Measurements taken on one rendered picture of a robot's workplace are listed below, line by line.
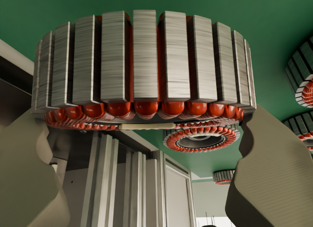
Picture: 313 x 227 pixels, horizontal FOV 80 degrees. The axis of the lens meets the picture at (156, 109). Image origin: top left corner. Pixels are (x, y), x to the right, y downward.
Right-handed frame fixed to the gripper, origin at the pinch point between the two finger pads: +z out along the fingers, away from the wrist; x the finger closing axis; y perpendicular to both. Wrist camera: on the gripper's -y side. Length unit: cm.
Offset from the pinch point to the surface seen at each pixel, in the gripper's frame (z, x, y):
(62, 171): 16.9, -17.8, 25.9
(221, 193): 331, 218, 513
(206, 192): 344, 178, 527
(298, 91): 4.4, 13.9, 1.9
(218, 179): 31, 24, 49
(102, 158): 9.0, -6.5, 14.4
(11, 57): 7.4, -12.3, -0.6
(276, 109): 11.7, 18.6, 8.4
